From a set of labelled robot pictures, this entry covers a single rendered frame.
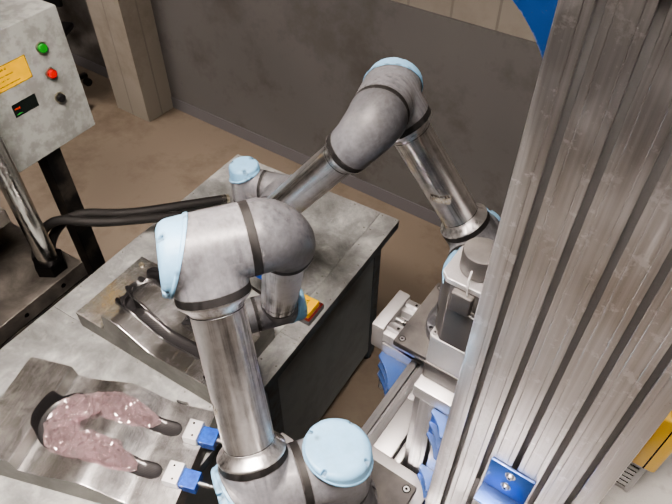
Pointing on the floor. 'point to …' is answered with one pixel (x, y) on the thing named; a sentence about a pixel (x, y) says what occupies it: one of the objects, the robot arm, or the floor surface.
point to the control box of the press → (44, 106)
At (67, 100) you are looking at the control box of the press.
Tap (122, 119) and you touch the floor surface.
